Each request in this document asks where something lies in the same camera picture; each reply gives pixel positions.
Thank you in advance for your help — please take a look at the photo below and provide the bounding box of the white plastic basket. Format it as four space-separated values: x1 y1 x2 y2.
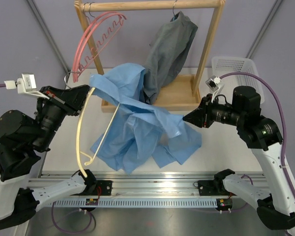
211 56 265 104

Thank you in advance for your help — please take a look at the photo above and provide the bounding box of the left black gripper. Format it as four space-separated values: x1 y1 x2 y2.
32 85 91 150

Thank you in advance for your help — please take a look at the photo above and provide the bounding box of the pink hanger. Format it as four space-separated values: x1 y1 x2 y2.
72 0 126 82
72 11 127 83

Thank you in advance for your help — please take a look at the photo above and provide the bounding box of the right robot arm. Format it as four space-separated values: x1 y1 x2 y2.
183 86 295 230

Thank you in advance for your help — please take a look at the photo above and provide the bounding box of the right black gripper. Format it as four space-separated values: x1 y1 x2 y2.
183 94 245 128

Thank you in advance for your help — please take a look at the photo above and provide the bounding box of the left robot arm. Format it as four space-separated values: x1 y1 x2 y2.
0 85 112 230

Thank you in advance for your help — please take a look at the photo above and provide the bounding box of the blue shirt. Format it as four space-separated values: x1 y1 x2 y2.
89 63 202 174

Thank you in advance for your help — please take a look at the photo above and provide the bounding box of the white slotted cable duct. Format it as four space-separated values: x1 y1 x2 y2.
55 198 217 208

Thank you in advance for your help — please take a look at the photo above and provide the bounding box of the wooden clothes rack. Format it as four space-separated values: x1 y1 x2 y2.
85 0 225 112

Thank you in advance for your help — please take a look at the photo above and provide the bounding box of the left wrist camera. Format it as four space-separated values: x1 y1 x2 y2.
4 73 49 99

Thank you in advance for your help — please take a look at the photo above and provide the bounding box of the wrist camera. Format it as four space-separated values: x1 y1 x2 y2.
206 76 224 102
4 73 49 99

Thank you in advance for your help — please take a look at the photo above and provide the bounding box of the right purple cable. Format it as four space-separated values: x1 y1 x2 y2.
217 72 295 214

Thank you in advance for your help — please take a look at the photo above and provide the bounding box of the aluminium mounting rail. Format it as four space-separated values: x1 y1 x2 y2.
28 171 269 198

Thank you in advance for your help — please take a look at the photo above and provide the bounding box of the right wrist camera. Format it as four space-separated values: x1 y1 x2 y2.
206 76 224 102

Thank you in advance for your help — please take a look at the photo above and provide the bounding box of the cream wooden hanger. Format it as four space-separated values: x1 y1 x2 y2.
63 70 120 179

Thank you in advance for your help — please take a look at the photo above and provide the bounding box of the blue hanger under grey shirt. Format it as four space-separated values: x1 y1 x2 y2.
171 0 179 22

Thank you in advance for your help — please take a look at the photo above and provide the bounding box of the grey shirt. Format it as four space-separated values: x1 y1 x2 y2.
143 11 198 104

